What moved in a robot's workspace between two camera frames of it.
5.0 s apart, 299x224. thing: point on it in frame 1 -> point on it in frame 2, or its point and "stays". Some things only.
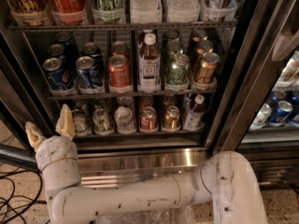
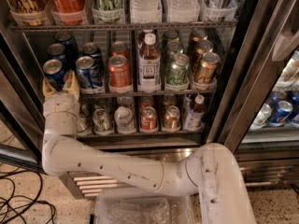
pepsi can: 58,77 stays
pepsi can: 71,49 stays
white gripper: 54,149 -> 61,103
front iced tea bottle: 149,70 stays
